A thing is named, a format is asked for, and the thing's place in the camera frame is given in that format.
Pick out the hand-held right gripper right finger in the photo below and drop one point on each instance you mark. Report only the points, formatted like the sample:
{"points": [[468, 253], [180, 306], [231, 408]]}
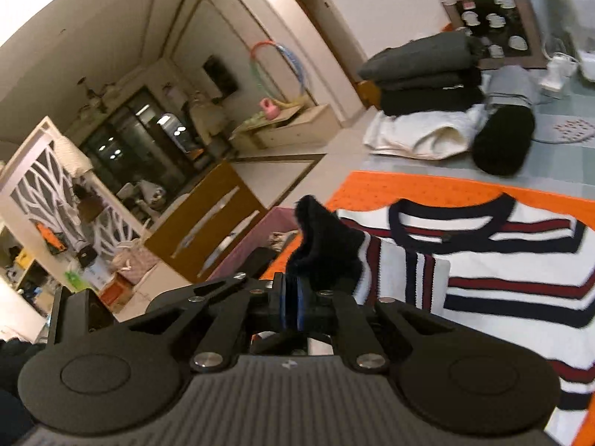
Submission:
{"points": [[303, 309]]}

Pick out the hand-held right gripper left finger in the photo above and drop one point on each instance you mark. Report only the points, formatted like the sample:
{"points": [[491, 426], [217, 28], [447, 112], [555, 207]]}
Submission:
{"points": [[287, 304]]}

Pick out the striped knit sweater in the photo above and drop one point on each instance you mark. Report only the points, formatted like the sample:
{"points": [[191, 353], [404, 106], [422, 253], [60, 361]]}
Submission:
{"points": [[488, 269]]}

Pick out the beige garment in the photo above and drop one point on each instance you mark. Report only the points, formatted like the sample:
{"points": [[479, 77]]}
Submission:
{"points": [[281, 240]]}

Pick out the pink fabric basket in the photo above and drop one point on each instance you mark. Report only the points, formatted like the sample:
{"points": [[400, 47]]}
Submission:
{"points": [[260, 227]]}

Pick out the dark brown slatted chair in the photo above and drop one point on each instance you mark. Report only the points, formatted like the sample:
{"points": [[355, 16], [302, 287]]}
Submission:
{"points": [[195, 213]]}

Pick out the white lattice screen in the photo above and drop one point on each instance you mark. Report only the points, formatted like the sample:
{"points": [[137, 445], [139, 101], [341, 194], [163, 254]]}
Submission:
{"points": [[28, 181]]}

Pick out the orange patterned mat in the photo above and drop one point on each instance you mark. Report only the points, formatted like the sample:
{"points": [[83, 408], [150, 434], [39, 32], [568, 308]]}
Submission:
{"points": [[418, 190]]}

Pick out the beige low cabinet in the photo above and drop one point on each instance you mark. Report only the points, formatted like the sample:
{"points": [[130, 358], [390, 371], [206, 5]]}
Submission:
{"points": [[297, 130]]}

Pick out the pink toy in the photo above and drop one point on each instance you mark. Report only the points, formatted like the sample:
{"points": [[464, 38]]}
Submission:
{"points": [[270, 110]]}

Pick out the white quilted jacket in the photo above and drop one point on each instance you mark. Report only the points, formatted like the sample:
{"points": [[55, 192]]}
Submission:
{"points": [[418, 134]]}

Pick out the wooden chair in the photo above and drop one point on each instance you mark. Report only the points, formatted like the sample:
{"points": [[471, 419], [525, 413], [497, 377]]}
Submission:
{"points": [[367, 93]]}

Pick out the black folded garment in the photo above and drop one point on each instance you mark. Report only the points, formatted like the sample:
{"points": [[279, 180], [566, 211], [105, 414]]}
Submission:
{"points": [[427, 97]]}

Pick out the colourful hula hoop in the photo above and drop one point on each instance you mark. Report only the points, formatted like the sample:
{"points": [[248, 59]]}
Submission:
{"points": [[260, 48]]}

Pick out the black rolled garment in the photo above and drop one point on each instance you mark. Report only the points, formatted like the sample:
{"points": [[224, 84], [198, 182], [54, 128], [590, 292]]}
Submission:
{"points": [[504, 141]]}

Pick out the dark grey folded garment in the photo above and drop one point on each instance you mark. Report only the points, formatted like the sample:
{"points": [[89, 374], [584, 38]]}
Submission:
{"points": [[418, 58]]}

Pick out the green tiled tablecloth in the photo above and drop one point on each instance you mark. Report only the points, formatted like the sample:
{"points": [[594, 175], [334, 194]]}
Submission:
{"points": [[558, 167]]}

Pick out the grey rolled garment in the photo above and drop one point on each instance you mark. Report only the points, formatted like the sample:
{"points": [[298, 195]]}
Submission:
{"points": [[511, 86]]}

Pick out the grey perforated pad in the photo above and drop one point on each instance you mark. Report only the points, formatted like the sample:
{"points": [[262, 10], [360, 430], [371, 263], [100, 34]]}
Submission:
{"points": [[574, 130]]}

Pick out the pink water dispenser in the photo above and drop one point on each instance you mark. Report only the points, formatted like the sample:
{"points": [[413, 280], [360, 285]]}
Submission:
{"points": [[488, 18]]}

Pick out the plastic-covered appliance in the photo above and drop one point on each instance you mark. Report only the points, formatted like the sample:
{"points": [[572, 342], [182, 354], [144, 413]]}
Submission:
{"points": [[571, 4]]}

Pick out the dark wall picture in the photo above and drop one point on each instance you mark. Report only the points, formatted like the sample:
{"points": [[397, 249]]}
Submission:
{"points": [[221, 76]]}

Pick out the wooden door frame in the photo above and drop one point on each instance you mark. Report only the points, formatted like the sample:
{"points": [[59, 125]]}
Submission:
{"points": [[325, 4]]}

